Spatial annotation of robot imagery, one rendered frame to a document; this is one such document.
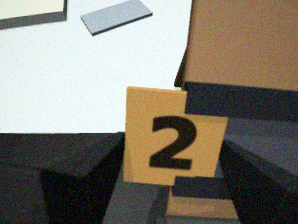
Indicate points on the grey flat rectangular plate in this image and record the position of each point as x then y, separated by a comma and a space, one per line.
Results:
114, 16

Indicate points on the tan wooden board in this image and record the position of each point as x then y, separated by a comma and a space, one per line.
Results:
241, 62

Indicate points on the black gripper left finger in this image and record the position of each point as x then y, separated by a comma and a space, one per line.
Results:
76, 190

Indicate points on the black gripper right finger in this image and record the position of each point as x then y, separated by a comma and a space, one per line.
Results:
261, 192

